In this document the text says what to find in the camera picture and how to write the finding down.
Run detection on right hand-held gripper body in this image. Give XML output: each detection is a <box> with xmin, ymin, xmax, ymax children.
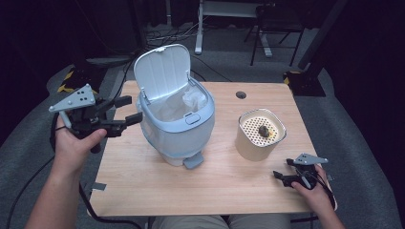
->
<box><xmin>290</xmin><ymin>153</ymin><xmax>330</xmax><ymax>191</ymax></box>

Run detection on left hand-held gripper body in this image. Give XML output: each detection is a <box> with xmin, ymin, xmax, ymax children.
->
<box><xmin>48</xmin><ymin>83</ymin><xmax>117</xmax><ymax>140</ymax></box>

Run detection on dark wet tea residue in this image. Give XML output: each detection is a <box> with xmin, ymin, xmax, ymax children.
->
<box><xmin>257</xmin><ymin>124</ymin><xmax>272</xmax><ymax>138</ymax></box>

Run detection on beige container with perforated strainer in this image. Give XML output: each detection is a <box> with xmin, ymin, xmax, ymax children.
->
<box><xmin>234</xmin><ymin>108</ymin><xmax>288</xmax><ymax>162</ymax></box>

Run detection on blue and white pedal bin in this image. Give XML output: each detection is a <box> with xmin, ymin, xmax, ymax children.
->
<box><xmin>133</xmin><ymin>43</ymin><xmax>217</xmax><ymax>171</ymax></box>

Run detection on person's right hand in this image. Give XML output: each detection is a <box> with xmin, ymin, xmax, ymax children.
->
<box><xmin>290</xmin><ymin>164</ymin><xmax>336</xmax><ymax>213</ymax></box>

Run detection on person's left hand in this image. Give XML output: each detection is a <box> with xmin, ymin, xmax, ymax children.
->
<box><xmin>54</xmin><ymin>122</ymin><xmax>108</xmax><ymax>175</ymax></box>

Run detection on black stand with hazard-striped base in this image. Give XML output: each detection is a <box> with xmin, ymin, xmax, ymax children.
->
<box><xmin>56</xmin><ymin>0</ymin><xmax>109</xmax><ymax>95</ymax></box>
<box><xmin>282</xmin><ymin>0</ymin><xmax>349</xmax><ymax>98</ymax></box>

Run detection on white plastic bin liner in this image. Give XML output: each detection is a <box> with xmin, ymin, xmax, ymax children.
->
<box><xmin>148</xmin><ymin>83</ymin><xmax>209</xmax><ymax>123</ymax></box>

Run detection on person's beige pants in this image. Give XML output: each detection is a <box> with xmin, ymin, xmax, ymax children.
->
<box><xmin>149</xmin><ymin>213</ymin><xmax>292</xmax><ymax>229</ymax></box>

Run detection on black chair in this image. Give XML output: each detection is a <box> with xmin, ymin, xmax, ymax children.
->
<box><xmin>243</xmin><ymin>2</ymin><xmax>306</xmax><ymax>68</ymax></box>

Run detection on right hand-held gripper black cable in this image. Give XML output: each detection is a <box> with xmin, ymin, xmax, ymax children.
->
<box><xmin>299</xmin><ymin>170</ymin><xmax>337</xmax><ymax>212</ymax></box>

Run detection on long black floor cable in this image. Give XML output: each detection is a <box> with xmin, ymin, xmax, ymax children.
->
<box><xmin>5</xmin><ymin>47</ymin><xmax>142</xmax><ymax>229</ymax></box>

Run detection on white desk frame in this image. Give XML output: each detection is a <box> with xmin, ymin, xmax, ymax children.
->
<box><xmin>194</xmin><ymin>0</ymin><xmax>273</xmax><ymax>58</ymax></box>

